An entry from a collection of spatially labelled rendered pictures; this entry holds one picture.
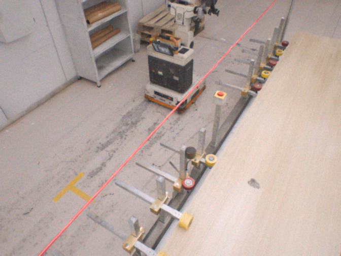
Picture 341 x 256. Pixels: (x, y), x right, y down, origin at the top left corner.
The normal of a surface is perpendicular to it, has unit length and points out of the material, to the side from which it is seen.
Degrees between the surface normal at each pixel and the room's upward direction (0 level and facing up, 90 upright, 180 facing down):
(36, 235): 0
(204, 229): 0
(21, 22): 90
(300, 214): 0
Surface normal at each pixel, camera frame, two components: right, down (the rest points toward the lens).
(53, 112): -0.01, -0.73
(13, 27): 0.85, 0.35
